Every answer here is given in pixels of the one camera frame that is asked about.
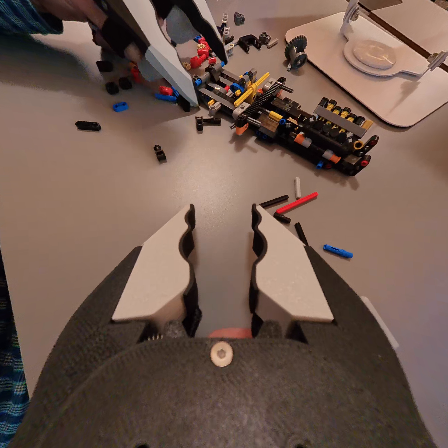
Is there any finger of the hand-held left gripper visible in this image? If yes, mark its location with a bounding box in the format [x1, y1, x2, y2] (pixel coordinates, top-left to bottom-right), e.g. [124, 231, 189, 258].
[104, 0, 200, 106]
[151, 0, 229, 66]

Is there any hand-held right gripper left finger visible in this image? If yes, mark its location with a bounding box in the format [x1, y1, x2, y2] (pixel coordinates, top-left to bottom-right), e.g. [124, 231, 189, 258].
[111, 204, 203, 338]

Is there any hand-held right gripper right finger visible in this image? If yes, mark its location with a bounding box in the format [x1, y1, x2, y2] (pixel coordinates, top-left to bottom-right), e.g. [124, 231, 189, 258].
[249, 203, 335, 338]

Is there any black lego axle connector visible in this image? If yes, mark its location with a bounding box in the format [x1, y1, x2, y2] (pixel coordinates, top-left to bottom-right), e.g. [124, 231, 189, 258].
[195, 116, 222, 132]

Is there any partly built lego vehicle chassis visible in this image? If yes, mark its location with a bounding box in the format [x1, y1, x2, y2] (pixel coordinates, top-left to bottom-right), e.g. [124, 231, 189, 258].
[192, 61, 380, 176]

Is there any person's left forearm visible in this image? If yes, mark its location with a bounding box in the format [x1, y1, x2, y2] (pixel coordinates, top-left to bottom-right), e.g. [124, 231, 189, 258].
[0, 0, 64, 35]

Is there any long red lego axle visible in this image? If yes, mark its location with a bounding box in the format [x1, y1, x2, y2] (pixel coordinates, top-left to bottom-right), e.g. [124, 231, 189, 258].
[276, 192, 318, 214]

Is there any dark grey lego gear assembly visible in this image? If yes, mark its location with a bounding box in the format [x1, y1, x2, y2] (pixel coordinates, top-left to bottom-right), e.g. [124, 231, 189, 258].
[284, 34, 308, 72]

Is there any person's left hand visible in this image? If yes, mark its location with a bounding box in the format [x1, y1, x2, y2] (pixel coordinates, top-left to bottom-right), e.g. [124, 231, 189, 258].
[35, 0, 144, 63]

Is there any blue plaid shirt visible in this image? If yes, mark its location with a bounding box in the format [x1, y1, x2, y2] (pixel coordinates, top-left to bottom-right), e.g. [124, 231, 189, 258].
[0, 245, 31, 448]

